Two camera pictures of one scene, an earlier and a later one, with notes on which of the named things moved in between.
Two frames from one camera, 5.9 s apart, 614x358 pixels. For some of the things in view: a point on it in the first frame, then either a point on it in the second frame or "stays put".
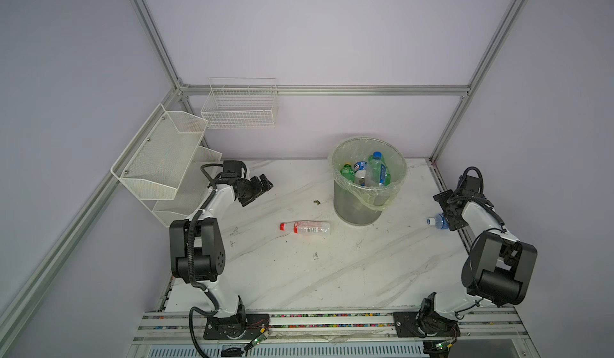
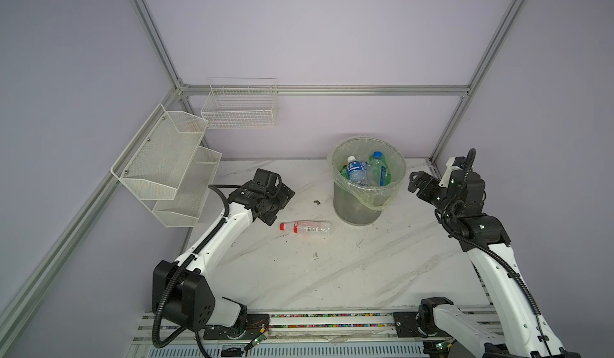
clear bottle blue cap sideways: x=376 y=171 stays put
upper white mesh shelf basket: x=154 y=161 stays put
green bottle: x=348 y=171 stays put
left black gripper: x=257 y=189 to x=269 y=218
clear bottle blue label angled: x=439 y=220 to x=358 y=171
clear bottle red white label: x=301 y=227 stays put
